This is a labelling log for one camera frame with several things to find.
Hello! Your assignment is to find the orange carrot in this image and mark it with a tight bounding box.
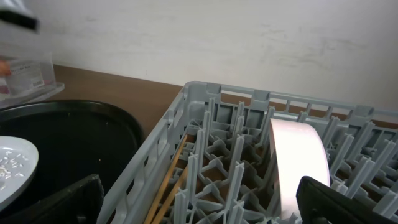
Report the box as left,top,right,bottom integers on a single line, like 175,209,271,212
0,60,11,77

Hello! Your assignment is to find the white pink bowl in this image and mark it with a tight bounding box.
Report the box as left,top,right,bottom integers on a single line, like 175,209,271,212
270,118,330,220

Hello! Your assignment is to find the grey plate with food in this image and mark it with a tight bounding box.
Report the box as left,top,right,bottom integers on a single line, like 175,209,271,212
1,136,39,211

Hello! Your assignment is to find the clear plastic bin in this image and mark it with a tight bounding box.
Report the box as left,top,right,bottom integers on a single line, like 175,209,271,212
1,52,65,108

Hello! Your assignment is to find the grey dishwasher rack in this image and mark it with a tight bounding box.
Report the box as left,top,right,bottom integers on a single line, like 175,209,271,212
97,82,397,223

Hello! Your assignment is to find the round black serving tray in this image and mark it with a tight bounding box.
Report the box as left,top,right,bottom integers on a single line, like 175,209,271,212
1,100,144,218

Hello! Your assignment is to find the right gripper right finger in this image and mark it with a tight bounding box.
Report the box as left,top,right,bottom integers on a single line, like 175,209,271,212
296,176,395,224

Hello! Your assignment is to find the food scraps and rice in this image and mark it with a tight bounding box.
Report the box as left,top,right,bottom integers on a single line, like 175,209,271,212
1,150,28,190

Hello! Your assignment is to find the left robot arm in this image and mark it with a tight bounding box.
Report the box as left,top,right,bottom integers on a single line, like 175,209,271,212
1,0,40,59

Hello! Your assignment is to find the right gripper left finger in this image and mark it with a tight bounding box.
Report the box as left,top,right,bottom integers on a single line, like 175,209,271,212
1,174,104,224

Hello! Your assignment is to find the wooden chopstick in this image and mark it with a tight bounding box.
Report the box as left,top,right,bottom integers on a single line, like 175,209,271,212
151,167,188,224
144,135,187,224

